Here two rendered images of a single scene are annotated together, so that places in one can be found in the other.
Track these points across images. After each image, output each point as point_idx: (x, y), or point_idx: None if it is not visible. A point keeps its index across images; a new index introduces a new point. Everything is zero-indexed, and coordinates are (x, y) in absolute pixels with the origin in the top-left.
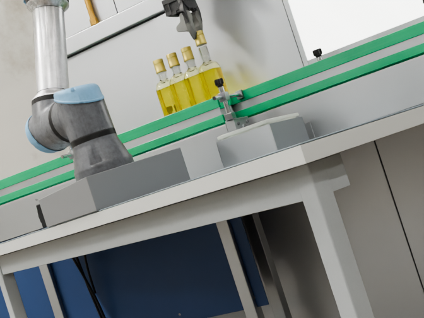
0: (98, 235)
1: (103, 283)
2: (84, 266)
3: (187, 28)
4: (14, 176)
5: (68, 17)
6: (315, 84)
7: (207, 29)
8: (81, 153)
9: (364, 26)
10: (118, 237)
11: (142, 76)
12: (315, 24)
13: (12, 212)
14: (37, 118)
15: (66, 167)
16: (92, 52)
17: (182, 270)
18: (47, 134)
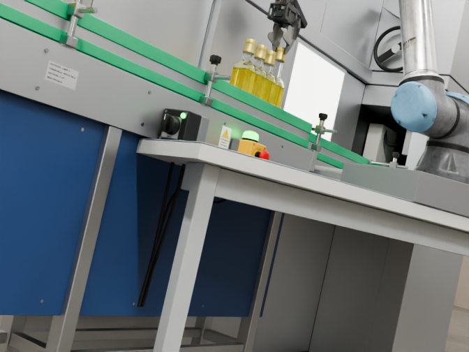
0: (437, 233)
1: (153, 241)
2: (144, 210)
3: (289, 42)
4: (128, 36)
5: None
6: (322, 154)
7: None
8: (467, 161)
9: None
10: (459, 246)
11: (179, 20)
12: (294, 101)
13: (108, 82)
14: (444, 99)
15: (189, 81)
16: None
17: (226, 260)
18: (447, 121)
